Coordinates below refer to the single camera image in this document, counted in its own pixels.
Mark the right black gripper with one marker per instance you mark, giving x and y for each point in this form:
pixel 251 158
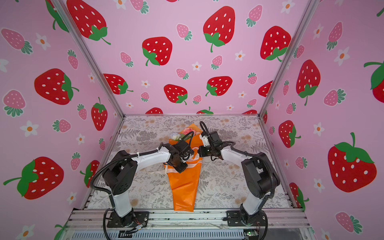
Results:
pixel 201 151

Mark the cream ribbon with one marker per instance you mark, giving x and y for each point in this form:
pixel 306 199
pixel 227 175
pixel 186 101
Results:
pixel 192 162

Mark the vertical aluminium post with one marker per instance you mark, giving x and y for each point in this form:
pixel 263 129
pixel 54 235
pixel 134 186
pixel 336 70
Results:
pixel 86 23
pixel 301 28

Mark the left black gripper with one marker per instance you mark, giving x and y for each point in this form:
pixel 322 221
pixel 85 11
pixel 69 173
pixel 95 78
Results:
pixel 183 168

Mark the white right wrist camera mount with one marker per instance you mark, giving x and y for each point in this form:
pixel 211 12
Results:
pixel 205 140

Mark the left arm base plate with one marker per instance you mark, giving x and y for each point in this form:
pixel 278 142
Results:
pixel 131 220

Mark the orange wrapping paper sheet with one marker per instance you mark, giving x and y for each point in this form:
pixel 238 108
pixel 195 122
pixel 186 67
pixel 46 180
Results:
pixel 185 185

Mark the right vertical aluminium post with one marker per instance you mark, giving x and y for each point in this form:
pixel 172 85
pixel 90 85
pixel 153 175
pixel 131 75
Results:
pixel 301 28

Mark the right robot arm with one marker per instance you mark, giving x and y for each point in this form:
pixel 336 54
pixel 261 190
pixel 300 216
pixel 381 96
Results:
pixel 260 175

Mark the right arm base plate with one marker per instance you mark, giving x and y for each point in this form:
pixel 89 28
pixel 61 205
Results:
pixel 237 218

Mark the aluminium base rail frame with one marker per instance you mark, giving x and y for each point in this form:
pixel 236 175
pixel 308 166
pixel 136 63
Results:
pixel 202 224

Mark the left vertical aluminium post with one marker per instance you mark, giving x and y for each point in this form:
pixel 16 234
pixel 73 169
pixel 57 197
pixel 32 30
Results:
pixel 86 23

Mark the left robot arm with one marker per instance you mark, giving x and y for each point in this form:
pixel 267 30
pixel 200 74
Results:
pixel 116 177

